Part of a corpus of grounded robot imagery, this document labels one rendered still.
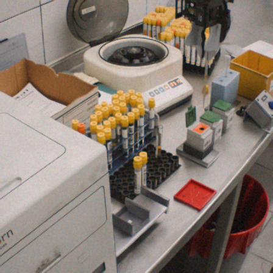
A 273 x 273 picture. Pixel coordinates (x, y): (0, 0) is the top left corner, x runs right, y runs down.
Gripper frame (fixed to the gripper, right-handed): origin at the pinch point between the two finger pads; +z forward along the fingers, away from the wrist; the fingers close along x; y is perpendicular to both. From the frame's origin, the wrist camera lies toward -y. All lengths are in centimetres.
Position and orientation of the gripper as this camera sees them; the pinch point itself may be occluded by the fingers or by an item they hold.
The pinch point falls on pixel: (207, 52)
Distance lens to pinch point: 86.4
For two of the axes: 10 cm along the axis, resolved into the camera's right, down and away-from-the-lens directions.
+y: -6.2, 4.7, -6.3
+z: 0.1, 8.0, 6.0
